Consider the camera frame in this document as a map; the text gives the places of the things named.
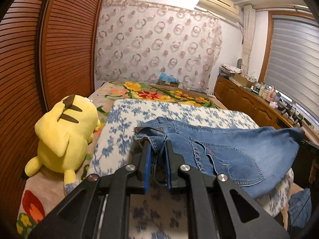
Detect cardboard box on sideboard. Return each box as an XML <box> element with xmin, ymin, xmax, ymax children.
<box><xmin>233</xmin><ymin>74</ymin><xmax>256</xmax><ymax>87</ymax></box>

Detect brown louvered wardrobe door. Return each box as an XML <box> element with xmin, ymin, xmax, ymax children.
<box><xmin>1</xmin><ymin>0</ymin><xmax>103</xmax><ymax>236</ymax></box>

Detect white wall air conditioner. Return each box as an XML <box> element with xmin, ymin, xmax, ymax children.
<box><xmin>197</xmin><ymin>0</ymin><xmax>241</xmax><ymax>23</ymax></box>

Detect white blue floral quilt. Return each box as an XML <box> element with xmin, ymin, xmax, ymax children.
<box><xmin>86</xmin><ymin>99</ymin><xmax>295</xmax><ymax>239</ymax></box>

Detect blue item at bed head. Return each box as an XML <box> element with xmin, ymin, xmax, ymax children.
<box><xmin>157</xmin><ymin>72</ymin><xmax>179</xmax><ymax>87</ymax></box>

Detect yellow Pikachu plush toy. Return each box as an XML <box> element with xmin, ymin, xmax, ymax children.
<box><xmin>24</xmin><ymin>94</ymin><xmax>100</xmax><ymax>194</ymax></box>

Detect patterned lace curtain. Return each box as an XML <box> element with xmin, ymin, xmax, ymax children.
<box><xmin>95</xmin><ymin>0</ymin><xmax>222</xmax><ymax>92</ymax></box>

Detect blue garment pile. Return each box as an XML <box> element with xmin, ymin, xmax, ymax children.
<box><xmin>288</xmin><ymin>188</ymin><xmax>312</xmax><ymax>230</ymax></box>

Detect grey window blind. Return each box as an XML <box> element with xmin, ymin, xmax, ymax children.
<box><xmin>264</xmin><ymin>15</ymin><xmax>318</xmax><ymax>121</ymax></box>

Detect stack of papers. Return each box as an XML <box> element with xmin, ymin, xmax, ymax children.
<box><xmin>219</xmin><ymin>64</ymin><xmax>242</xmax><ymax>78</ymax></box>

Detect long wooden sideboard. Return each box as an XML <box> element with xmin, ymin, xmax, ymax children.
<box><xmin>214</xmin><ymin>74</ymin><xmax>319</xmax><ymax>145</ymax></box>

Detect blue denim jeans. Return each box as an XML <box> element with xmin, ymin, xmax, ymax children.
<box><xmin>135</xmin><ymin>117</ymin><xmax>304</xmax><ymax>199</ymax></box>

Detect colourful floral bed blanket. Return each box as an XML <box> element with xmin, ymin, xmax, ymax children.
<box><xmin>16</xmin><ymin>81</ymin><xmax>225</xmax><ymax>238</ymax></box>

